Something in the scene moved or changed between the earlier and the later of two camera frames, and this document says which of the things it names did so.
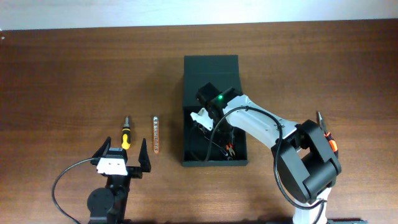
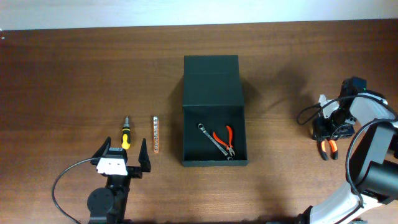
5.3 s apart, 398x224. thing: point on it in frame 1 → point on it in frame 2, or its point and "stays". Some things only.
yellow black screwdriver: x=126 y=137 stays
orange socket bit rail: x=156 y=138 stays
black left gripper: x=137 y=172 stays
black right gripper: x=221 y=140 → x=321 y=130
